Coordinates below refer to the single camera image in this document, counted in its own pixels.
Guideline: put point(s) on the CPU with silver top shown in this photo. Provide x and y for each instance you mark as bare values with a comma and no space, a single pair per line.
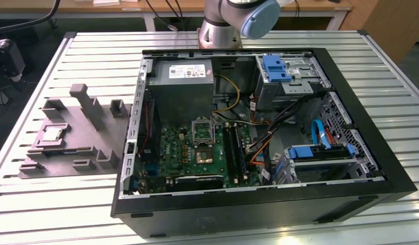
51,134

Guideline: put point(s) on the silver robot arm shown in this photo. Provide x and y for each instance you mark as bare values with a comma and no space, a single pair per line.
216,35

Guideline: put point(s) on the CPU socket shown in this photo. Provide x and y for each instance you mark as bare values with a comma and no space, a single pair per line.
203,155

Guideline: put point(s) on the green motherboard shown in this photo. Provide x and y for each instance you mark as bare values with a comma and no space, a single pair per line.
175,143

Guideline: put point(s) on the grey power supply unit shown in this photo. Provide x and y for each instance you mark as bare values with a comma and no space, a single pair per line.
182,97

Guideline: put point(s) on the black RAM slot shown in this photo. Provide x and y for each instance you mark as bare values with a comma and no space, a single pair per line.
232,153
237,153
228,153

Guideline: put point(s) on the RAM stick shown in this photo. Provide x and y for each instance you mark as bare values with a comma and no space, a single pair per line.
241,155
59,152

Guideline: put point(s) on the graphics card with black shroud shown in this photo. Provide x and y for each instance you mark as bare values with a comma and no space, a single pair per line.
199,180

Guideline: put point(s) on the blue board connector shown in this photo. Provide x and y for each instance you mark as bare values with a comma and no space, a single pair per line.
151,170

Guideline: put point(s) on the metal drive cage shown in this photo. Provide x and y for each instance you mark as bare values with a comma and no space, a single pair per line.
297,89

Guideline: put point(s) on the blue plastic drive latch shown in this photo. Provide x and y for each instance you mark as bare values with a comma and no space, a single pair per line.
274,66

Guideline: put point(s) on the hard disk in blue carrier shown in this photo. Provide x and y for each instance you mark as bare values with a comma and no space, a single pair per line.
301,151

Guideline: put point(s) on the black PC case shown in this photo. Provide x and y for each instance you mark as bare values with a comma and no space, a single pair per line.
228,217

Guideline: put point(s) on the grey parts rack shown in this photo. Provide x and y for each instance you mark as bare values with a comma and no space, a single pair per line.
79,132

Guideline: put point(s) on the white paper box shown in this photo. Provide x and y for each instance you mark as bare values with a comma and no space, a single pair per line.
104,2

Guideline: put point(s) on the wooden cabinet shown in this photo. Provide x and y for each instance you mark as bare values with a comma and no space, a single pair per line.
393,25

